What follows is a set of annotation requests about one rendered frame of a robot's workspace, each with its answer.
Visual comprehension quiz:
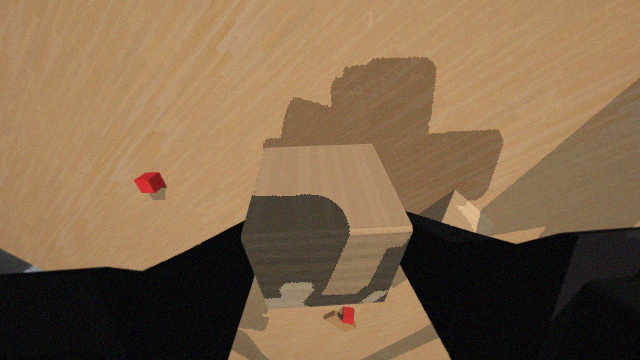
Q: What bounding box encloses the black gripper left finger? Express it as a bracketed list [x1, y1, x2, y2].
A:
[0, 220, 255, 360]

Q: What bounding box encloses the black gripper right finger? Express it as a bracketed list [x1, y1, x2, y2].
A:
[400, 211, 640, 360]

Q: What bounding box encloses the red block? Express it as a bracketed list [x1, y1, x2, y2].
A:
[133, 172, 165, 193]
[342, 307, 354, 324]

